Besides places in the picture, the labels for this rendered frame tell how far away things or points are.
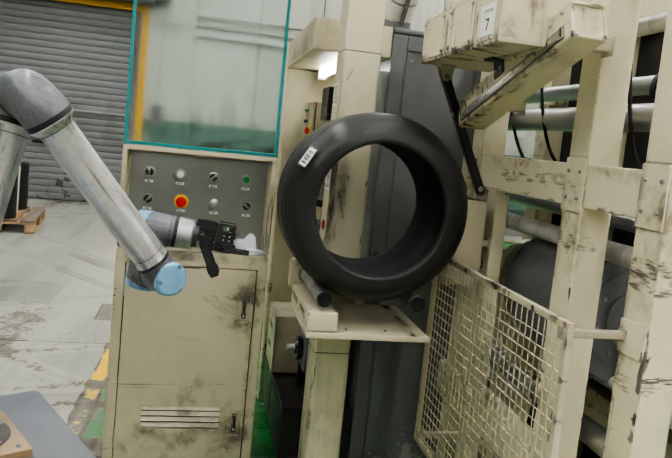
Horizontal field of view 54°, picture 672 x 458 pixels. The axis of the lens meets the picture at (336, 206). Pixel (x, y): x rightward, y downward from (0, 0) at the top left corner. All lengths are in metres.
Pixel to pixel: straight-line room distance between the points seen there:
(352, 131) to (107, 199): 0.68
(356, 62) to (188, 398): 1.38
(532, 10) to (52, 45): 9.87
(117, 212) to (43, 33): 9.63
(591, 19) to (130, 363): 1.90
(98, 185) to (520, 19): 1.11
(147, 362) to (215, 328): 0.27
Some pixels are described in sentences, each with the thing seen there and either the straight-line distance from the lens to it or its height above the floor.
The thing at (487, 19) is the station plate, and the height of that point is 1.70.
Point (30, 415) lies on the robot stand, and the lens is 1.90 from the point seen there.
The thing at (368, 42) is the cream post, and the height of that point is 1.69.
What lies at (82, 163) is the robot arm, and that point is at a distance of 1.69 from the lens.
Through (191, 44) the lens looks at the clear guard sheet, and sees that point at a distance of 2.50.
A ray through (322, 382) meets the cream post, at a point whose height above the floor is 0.51.
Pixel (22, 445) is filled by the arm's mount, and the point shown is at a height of 0.63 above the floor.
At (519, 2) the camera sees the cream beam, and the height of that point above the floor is 1.74.
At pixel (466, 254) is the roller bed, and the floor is 1.01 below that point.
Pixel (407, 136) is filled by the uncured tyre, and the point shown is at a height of 1.39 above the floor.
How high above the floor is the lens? 1.36
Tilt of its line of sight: 6 degrees down
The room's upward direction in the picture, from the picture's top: 6 degrees clockwise
